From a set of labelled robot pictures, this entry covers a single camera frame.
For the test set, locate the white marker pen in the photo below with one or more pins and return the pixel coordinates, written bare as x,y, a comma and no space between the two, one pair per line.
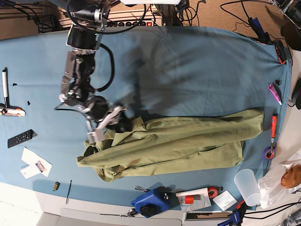
4,83

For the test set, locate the power strip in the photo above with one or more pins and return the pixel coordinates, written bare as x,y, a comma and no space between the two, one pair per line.
130,23

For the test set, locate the white paper sheet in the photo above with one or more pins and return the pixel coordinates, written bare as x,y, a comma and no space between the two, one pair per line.
30,157

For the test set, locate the black orange clamp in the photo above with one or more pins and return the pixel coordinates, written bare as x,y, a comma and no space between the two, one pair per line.
263,37

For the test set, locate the translucent plastic cup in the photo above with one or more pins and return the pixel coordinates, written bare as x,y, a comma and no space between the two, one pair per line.
247,185

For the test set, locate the black tweezers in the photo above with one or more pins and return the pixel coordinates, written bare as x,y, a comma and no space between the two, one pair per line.
68,193

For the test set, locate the white paper roll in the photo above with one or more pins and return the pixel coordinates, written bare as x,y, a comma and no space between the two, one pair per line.
200,191

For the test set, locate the blue table cloth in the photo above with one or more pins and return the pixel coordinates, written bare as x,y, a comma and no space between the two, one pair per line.
159,71

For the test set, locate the white card with clip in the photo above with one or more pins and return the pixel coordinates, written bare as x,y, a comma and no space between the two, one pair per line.
33,169

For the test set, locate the brown bread roll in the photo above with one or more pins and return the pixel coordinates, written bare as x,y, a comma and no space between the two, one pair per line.
292,177

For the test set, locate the black remote control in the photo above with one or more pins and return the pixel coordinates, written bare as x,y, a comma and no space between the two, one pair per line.
21,138

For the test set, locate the printed paper sheet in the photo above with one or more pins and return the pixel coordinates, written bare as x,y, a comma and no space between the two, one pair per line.
200,202

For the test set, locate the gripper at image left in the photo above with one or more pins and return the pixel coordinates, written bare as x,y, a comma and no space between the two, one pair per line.
101,116

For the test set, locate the black computer mouse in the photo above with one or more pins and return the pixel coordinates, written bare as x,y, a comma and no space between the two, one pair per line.
296,95

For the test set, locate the orange block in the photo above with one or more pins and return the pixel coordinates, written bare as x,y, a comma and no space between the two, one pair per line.
189,199

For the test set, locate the purple tape roll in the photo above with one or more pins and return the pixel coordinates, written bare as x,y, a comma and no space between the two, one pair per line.
269,154

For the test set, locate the blue plastic device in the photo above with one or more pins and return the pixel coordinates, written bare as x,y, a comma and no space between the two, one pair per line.
151,202

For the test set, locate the white plastic bag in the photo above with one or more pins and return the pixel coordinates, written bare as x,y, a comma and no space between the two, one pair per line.
270,186

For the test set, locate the purple tube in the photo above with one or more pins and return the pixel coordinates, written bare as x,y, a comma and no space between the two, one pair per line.
274,93

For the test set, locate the olive green t-shirt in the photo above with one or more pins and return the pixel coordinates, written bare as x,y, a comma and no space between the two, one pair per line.
173,145

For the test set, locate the orange handled screwdriver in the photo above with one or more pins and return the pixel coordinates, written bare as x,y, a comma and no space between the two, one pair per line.
273,129

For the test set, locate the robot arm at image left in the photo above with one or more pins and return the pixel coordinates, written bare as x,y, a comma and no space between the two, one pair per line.
84,37

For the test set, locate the white booklet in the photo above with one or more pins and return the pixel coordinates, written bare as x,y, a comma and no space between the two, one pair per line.
225,200

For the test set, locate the orange tape roll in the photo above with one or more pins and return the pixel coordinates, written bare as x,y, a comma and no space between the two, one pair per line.
212,191

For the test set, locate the orange white utility knife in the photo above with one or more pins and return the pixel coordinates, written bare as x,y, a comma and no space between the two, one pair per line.
6,110

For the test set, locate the blue clamp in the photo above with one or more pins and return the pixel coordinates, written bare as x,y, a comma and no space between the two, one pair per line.
236,218

